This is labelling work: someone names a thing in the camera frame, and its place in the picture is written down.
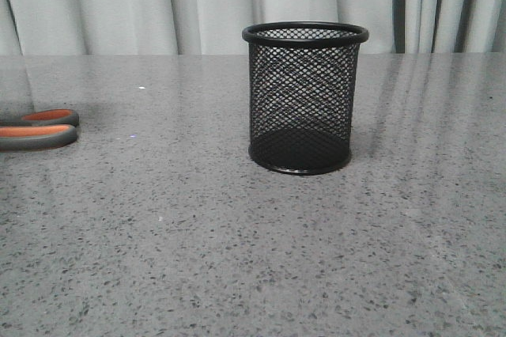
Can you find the grey and orange scissors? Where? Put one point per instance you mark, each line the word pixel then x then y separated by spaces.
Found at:
pixel 40 130

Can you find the grey-white curtain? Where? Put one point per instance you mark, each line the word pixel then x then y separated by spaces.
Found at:
pixel 211 27

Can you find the black mesh pen bucket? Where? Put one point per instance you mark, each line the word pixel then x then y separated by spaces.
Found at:
pixel 302 77

